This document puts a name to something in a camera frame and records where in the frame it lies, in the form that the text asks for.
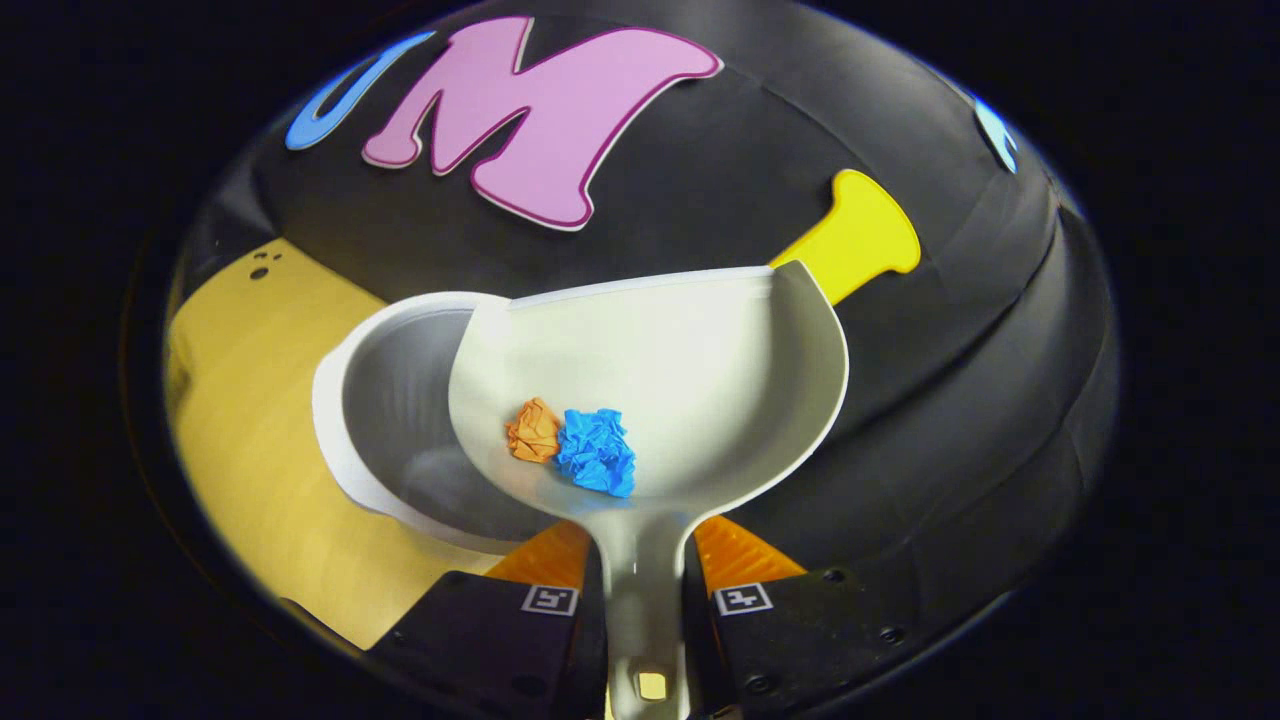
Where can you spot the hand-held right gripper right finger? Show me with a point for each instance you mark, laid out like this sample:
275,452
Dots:
810,630

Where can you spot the white ribbed garbage bin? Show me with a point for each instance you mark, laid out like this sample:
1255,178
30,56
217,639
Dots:
400,420

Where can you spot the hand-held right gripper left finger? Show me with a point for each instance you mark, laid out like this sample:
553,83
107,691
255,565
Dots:
500,640

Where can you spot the blue paper ball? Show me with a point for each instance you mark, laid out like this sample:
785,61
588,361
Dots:
597,452

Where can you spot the white plastic dustpan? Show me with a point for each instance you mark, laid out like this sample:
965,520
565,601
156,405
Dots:
700,380

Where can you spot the orange paper ball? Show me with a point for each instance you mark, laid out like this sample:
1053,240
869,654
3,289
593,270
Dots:
533,430

